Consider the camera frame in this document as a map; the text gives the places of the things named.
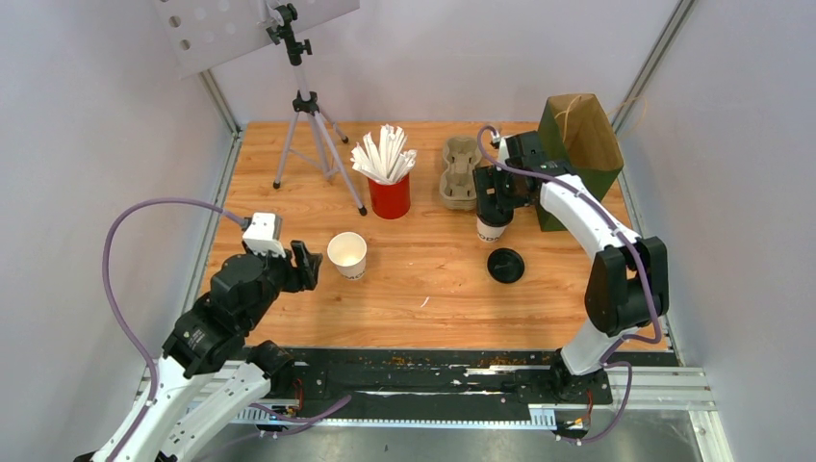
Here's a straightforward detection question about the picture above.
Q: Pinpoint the purple cable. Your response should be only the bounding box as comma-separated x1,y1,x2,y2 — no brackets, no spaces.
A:
477,125,664,446
101,197,250,462

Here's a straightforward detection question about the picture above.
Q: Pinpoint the silver camera tripod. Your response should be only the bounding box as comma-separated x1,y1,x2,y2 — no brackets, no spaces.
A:
263,1,368,217

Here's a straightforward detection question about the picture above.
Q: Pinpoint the red straw holder cup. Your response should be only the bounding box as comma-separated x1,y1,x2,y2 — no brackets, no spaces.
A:
368,174,411,219

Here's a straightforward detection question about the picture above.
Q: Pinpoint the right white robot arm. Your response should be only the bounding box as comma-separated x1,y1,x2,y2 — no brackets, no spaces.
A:
472,125,669,402

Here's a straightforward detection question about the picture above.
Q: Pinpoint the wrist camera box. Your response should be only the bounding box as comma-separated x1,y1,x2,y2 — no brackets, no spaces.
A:
242,212,285,258
494,137,509,165

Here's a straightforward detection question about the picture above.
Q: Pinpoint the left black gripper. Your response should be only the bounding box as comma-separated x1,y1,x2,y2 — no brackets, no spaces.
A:
242,237,325,329

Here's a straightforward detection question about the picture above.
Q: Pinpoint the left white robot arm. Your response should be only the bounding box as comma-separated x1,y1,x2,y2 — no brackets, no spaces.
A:
78,241,323,461

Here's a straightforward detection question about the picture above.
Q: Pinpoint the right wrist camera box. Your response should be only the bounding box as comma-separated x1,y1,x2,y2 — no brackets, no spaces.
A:
494,137,509,165

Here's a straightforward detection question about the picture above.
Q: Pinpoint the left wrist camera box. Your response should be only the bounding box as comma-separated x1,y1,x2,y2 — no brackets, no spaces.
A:
242,212,285,258

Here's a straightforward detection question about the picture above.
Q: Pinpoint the white paper cup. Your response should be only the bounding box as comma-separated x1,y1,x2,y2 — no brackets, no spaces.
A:
327,231,368,280
476,216,511,243

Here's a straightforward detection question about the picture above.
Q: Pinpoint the green paper bag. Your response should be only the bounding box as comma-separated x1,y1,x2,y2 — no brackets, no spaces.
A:
538,93,624,200

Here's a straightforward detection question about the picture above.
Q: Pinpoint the white wrapped straws bundle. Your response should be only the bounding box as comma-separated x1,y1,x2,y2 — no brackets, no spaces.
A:
351,124,418,186

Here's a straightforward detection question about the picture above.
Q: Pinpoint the cardboard cup carrier tray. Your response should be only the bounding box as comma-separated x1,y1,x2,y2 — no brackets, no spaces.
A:
439,137,482,211

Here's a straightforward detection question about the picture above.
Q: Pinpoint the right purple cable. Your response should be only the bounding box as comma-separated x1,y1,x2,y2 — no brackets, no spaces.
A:
477,125,664,446

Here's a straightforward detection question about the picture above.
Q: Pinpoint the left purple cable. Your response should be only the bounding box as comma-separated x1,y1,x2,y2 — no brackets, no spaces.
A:
101,197,250,462

